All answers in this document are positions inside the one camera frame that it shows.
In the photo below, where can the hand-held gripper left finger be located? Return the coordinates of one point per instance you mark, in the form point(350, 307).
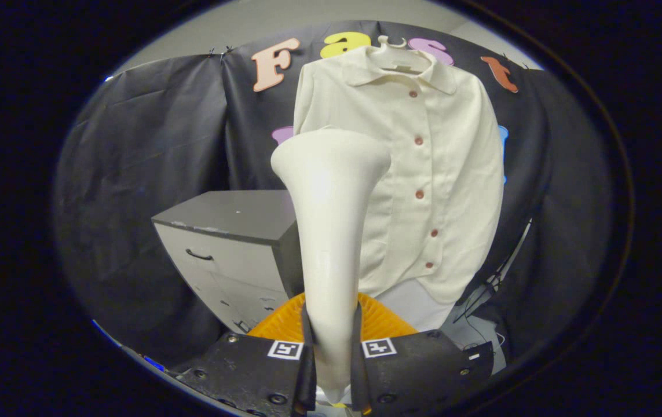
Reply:
point(244, 370)

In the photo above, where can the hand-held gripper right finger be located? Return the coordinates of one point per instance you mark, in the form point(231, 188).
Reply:
point(417, 370)

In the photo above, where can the white garment steamer head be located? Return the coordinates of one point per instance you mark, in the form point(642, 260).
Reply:
point(330, 231)

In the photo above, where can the cream button shirt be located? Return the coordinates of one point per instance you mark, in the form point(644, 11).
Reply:
point(446, 174)

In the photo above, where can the white padded ironing board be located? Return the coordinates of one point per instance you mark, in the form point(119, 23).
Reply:
point(417, 301)

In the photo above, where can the black tripod stand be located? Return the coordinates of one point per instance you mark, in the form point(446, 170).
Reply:
point(490, 286)

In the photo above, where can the grey drawer cabinet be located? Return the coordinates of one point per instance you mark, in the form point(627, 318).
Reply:
point(226, 214)

